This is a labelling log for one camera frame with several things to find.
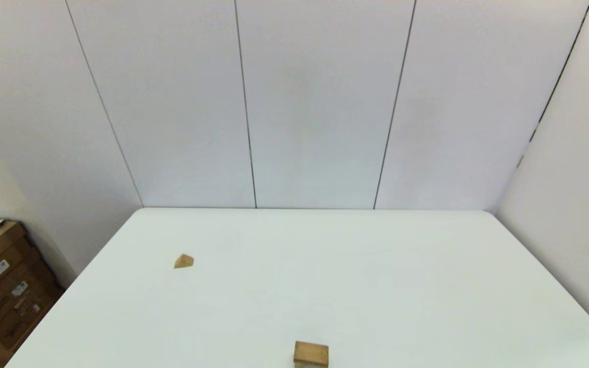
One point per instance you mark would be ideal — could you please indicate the triangular wooden building block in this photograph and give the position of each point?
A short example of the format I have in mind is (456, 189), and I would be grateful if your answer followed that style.
(183, 262)

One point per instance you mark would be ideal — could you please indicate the rectangular wooden building block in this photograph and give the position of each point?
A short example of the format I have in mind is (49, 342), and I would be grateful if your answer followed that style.
(311, 353)

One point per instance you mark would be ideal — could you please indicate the arched wooden building block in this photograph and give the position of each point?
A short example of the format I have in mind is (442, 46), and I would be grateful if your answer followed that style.
(311, 366)

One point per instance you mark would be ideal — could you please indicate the cardboard box with white labels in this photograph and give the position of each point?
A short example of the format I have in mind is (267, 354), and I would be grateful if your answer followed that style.
(13, 286)

